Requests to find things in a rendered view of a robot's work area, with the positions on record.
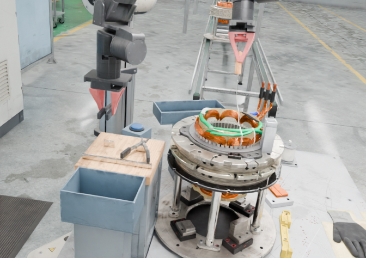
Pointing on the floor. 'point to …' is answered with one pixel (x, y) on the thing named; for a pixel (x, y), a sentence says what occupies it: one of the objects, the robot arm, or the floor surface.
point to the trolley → (55, 7)
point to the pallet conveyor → (256, 62)
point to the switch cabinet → (9, 62)
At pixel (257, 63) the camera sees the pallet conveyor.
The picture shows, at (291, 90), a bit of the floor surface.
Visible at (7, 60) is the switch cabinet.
